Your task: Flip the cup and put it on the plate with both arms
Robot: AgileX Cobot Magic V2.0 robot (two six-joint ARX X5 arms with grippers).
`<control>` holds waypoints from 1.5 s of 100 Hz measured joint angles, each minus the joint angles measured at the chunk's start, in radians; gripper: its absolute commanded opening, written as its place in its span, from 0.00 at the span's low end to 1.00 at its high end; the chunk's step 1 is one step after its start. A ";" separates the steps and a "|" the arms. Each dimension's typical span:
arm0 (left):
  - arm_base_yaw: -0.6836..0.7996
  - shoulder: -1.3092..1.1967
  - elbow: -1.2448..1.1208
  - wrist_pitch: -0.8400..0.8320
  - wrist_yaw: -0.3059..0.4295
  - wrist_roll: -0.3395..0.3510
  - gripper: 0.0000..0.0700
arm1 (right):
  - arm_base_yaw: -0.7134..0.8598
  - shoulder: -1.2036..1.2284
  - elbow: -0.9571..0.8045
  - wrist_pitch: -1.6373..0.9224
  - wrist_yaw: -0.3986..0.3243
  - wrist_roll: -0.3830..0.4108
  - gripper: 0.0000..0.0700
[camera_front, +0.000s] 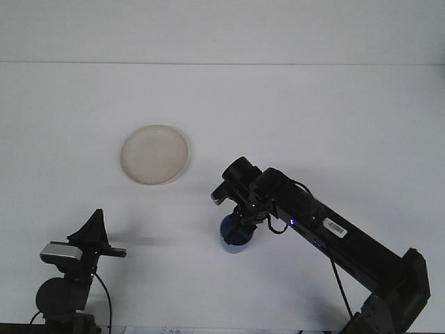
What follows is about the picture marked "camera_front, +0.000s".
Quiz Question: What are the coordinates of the pale blue cup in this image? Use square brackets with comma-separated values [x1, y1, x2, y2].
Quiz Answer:
[219, 213, 257, 255]

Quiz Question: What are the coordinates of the pale round plate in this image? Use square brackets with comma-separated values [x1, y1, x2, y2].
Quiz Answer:
[120, 124, 191, 186]

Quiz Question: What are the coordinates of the white printed paper sheet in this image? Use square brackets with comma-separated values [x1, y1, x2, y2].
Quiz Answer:
[123, 325, 195, 334]

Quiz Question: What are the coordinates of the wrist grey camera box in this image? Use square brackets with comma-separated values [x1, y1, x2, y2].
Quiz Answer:
[210, 182, 232, 207]
[40, 241, 86, 264]

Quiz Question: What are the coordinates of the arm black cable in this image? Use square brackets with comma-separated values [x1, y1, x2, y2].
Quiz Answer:
[92, 271, 114, 330]
[266, 179, 354, 319]

